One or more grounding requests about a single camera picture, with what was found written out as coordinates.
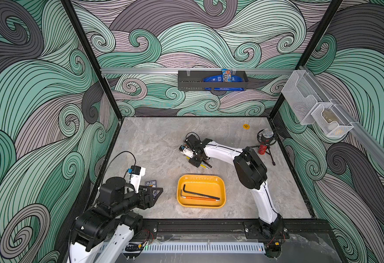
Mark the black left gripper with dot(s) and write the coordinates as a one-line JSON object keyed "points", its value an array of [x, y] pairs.
{"points": [[148, 200]]}

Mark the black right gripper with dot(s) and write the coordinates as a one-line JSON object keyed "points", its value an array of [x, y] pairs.
{"points": [[196, 162]]}

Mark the orange sleeved hex key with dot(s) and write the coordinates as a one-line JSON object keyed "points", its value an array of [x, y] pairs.
{"points": [[201, 198]]}

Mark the small black hex key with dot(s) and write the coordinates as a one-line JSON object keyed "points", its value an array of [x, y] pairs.
{"points": [[198, 194]]}

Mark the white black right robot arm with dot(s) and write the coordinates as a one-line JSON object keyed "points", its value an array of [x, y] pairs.
{"points": [[251, 171]]}

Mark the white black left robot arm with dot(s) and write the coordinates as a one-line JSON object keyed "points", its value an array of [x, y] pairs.
{"points": [[101, 233]]}

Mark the blue playing cards box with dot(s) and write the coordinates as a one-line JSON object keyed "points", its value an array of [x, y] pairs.
{"points": [[151, 183]]}

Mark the yellow storage tray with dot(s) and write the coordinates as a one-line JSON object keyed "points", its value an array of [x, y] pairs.
{"points": [[201, 191]]}

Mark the red glitter microphone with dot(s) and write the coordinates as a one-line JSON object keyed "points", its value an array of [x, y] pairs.
{"points": [[265, 138]]}

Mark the black microphone tripod stand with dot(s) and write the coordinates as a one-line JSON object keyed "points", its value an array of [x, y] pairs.
{"points": [[268, 152]]}

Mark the blue snack package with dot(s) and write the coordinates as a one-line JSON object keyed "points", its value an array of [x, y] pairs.
{"points": [[226, 76]]}

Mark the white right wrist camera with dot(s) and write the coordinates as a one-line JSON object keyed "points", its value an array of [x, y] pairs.
{"points": [[186, 151]]}

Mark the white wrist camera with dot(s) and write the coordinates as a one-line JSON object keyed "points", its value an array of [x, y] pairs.
{"points": [[186, 151], [136, 174]]}

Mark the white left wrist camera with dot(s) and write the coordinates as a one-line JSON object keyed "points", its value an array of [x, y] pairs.
{"points": [[136, 174]]}

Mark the black wall shelf basket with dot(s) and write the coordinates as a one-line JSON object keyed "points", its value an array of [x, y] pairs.
{"points": [[193, 81]]}

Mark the white slotted cable duct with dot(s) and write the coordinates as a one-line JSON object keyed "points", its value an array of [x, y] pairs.
{"points": [[205, 247]]}

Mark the large clear wall bin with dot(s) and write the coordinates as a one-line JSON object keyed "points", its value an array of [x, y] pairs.
{"points": [[301, 96]]}

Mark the aluminium back wall rail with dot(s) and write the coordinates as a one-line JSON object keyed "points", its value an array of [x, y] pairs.
{"points": [[170, 71]]}

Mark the aluminium wall rail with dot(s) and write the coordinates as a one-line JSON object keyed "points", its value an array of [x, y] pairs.
{"points": [[375, 150], [170, 71]]}

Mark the small clear wall bin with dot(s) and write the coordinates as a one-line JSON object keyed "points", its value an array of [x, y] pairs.
{"points": [[331, 120]]}

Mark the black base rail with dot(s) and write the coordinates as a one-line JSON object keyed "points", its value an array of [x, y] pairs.
{"points": [[250, 228]]}

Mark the aluminium right wall rail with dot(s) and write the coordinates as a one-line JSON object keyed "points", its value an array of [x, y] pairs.
{"points": [[375, 150]]}

